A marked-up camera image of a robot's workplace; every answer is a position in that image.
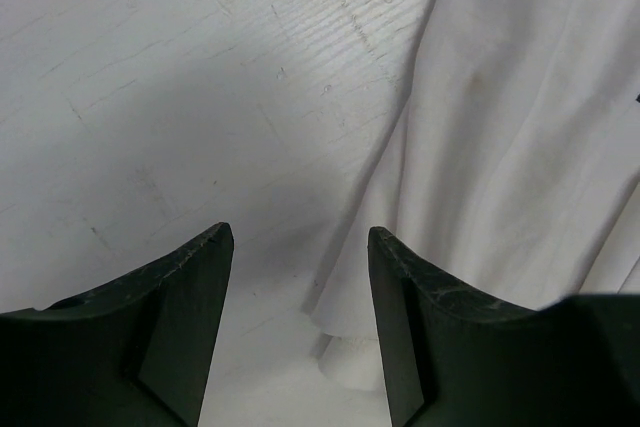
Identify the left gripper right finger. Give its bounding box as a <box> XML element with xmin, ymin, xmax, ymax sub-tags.
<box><xmin>368</xmin><ymin>227</ymin><xmax>639</xmax><ymax>426</ymax></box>

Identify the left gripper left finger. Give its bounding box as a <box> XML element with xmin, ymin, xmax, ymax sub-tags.
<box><xmin>1</xmin><ymin>223</ymin><xmax>234</xmax><ymax>426</ymax></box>

